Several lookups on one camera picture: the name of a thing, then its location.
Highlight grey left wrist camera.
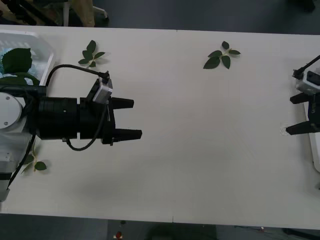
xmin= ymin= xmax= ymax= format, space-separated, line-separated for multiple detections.
xmin=86 ymin=76 xmax=114 ymax=104

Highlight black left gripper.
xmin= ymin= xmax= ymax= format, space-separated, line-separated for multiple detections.
xmin=79 ymin=96 xmax=143 ymax=147

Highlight small green leaf twig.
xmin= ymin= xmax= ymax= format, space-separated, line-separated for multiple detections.
xmin=21 ymin=143 xmax=48 ymax=176

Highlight large green leaf twig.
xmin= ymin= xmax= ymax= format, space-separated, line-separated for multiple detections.
xmin=202 ymin=40 xmax=242 ymax=70

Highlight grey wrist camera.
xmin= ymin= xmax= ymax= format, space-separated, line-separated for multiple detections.
xmin=86 ymin=76 xmax=114 ymax=104
xmin=292 ymin=69 xmax=320 ymax=95

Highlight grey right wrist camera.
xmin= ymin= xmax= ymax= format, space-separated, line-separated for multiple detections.
xmin=292 ymin=69 xmax=320 ymax=95

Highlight pale chair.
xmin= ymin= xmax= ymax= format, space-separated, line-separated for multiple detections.
xmin=62 ymin=0 xmax=110 ymax=27

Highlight shallow white box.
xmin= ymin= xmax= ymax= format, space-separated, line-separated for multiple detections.
xmin=292 ymin=72 xmax=320 ymax=191
xmin=0 ymin=29 xmax=57 ymax=87

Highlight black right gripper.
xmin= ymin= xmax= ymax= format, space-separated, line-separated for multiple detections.
xmin=285 ymin=92 xmax=320 ymax=136

